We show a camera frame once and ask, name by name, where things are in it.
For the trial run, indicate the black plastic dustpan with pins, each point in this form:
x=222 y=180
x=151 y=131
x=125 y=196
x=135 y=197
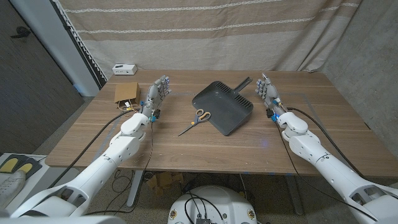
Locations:
x=222 y=107

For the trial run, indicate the brown cardboard scraps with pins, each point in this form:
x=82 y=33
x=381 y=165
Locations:
x=164 y=180

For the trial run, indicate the black pedal with yellow pad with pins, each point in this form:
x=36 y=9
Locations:
x=8 y=165
x=26 y=168

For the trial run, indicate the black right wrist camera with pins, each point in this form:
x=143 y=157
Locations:
x=270 y=113

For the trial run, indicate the grey table leg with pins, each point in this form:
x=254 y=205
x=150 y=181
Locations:
x=293 y=193

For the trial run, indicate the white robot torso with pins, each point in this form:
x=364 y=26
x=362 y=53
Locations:
x=214 y=202

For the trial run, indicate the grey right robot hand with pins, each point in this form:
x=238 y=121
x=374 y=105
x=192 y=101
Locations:
x=270 y=91

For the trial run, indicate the black strip with white trim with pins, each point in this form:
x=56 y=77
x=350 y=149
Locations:
x=84 y=49

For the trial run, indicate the grey floor mat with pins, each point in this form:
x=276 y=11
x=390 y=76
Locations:
x=46 y=180

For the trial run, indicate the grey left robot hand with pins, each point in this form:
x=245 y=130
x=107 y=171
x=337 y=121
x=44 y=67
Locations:
x=153 y=95

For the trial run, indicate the brown paper bag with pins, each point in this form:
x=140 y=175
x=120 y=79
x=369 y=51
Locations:
x=127 y=92

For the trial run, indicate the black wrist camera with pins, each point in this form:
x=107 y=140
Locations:
x=156 y=114
x=270 y=113

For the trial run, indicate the white power strip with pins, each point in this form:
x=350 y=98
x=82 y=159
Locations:
x=124 y=69

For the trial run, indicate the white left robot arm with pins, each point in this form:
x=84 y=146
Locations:
x=102 y=168

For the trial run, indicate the white sneaker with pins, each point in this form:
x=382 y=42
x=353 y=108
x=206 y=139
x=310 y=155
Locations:
x=11 y=186

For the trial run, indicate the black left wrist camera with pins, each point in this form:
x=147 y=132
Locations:
x=156 y=114

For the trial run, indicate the white table leg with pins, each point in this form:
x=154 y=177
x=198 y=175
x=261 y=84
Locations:
x=135 y=186

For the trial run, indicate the beige striped curtain backdrop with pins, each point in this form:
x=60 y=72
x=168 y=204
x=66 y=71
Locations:
x=202 y=40

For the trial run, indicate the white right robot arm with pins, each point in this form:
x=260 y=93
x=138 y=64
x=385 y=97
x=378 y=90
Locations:
x=329 y=168

